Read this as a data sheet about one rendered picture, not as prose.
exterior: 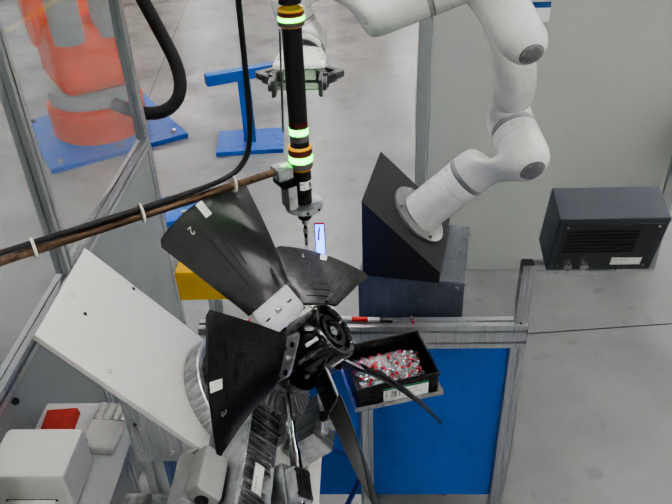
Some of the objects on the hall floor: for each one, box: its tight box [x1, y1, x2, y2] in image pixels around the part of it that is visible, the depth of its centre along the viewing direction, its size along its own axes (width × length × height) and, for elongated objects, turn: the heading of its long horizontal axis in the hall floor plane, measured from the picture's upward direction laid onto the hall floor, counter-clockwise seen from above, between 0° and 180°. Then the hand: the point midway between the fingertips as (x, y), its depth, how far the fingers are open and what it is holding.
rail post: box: [486, 348, 525, 504], centre depth 220 cm, size 4×4×78 cm
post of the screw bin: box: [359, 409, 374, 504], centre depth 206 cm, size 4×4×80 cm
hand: (297, 86), depth 127 cm, fingers open, 8 cm apart
